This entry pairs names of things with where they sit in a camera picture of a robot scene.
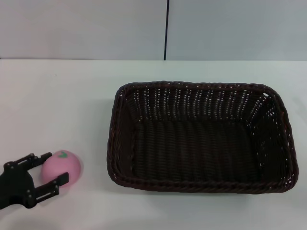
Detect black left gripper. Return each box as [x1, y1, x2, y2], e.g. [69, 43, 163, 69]
[0, 151, 70, 212]

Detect pink peach toy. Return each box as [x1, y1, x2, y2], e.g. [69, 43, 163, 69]
[40, 149, 84, 187]

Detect dark brown wicker basket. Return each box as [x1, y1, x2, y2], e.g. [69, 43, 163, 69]
[106, 80, 299, 194]

